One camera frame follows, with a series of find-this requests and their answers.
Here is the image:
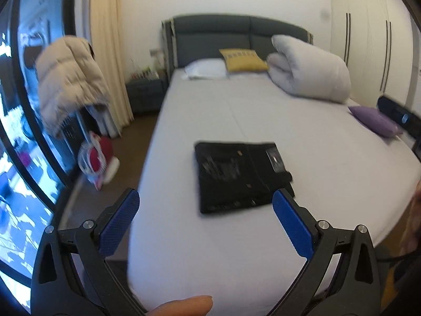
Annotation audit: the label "grey nightstand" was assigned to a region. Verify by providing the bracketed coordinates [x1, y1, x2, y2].
[126, 79, 168, 114]

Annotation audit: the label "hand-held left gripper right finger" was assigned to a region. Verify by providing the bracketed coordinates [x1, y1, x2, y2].
[272, 188, 389, 316]

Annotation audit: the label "red and white bag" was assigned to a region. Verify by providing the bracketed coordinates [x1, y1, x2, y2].
[78, 132, 121, 188]

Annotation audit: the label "grey padded headboard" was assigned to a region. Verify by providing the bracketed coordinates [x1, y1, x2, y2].
[161, 15, 313, 76]

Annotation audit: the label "person's left hand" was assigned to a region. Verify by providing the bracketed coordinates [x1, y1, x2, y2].
[145, 295, 214, 316]

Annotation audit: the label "yellow pillow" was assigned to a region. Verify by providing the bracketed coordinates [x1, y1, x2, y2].
[219, 49, 269, 72]

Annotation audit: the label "person's right forearm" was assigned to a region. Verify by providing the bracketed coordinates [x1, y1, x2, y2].
[406, 181, 421, 251]

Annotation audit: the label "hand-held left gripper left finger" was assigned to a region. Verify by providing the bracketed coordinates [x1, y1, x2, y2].
[31, 187, 147, 316]

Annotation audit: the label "black pants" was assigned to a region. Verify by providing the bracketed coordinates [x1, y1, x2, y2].
[194, 141, 295, 214]

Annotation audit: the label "white pillow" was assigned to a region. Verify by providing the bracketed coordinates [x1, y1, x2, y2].
[184, 58, 231, 80]

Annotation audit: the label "white bed mattress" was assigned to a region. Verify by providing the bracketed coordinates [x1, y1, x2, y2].
[127, 67, 420, 313]

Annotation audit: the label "beige puffer jacket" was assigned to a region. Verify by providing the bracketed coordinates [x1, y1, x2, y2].
[36, 36, 112, 139]

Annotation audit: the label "purple pillow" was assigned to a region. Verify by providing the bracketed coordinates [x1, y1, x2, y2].
[349, 105, 403, 138]

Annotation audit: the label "white wardrobe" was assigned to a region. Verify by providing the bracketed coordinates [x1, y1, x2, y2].
[329, 0, 421, 116]

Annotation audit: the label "white rolled duvet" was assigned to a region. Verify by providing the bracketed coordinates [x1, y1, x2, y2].
[266, 34, 352, 102]

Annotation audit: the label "cream curtain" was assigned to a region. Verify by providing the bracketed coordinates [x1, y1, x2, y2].
[89, 0, 135, 139]

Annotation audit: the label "window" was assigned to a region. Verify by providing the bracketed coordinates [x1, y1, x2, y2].
[0, 0, 78, 307]

